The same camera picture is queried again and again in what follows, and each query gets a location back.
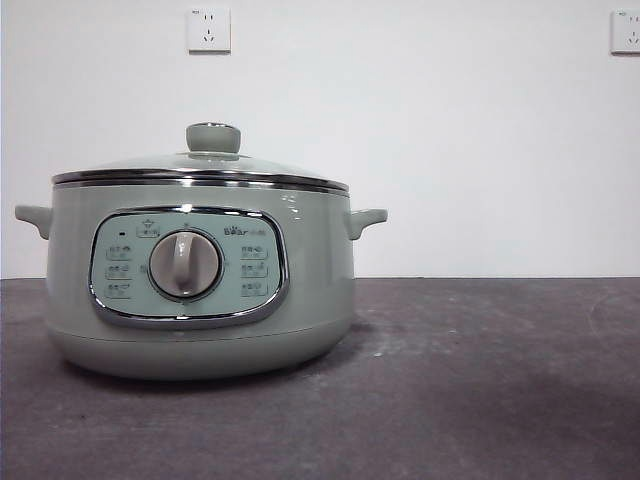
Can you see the glass lid with green knob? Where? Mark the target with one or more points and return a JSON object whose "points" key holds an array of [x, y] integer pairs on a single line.
{"points": [[213, 137]]}

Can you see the pale green electric cooking pot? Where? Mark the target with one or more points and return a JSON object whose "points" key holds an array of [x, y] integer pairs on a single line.
{"points": [[320, 280]]}

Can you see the white wall socket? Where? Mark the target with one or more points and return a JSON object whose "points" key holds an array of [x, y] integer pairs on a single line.
{"points": [[209, 30], [627, 32]]}

